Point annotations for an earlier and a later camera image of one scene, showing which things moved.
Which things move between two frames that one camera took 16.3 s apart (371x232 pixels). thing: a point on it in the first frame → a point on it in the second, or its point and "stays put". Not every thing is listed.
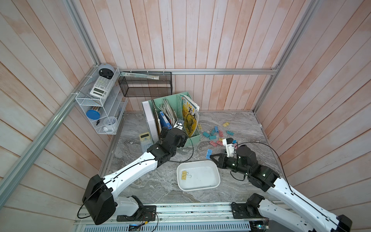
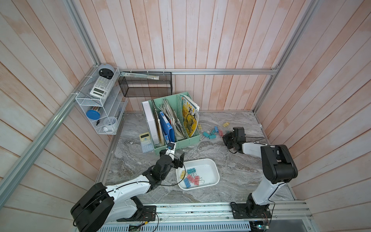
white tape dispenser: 109,123 stays put
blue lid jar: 92,114 stays put
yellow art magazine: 190,112 stays put
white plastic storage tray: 197,175 stays put
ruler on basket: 140,76 stays put
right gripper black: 222,161 → 225,137
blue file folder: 164,122 stays put
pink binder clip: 213,143 → 197,180
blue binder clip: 209,152 → 187,182
